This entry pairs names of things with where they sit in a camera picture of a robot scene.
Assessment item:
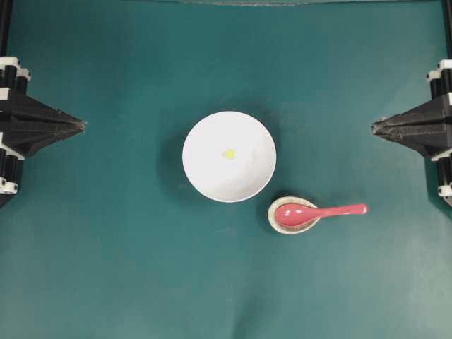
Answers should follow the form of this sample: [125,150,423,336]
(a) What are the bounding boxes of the speckled ceramic spoon rest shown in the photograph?
[268,196,319,235]

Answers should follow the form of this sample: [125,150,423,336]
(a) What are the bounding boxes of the black frame post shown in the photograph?
[0,0,13,57]
[441,0,452,59]

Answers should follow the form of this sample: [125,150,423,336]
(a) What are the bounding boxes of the black frame post right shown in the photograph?
[441,0,452,59]

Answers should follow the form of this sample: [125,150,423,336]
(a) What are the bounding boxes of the white round bowl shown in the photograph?
[182,111,277,203]

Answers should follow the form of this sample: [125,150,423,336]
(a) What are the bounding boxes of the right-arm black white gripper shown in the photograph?
[372,59,451,206]

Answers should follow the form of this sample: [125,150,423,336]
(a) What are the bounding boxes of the pink ceramic spoon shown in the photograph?
[276,203,368,226]

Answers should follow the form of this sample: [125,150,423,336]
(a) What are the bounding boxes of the black frame post left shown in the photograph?
[0,0,13,57]

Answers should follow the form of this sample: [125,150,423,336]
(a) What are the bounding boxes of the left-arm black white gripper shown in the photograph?
[1,56,85,207]

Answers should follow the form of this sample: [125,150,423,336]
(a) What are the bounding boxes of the yellow hexagonal prism block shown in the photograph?
[222,148,236,160]

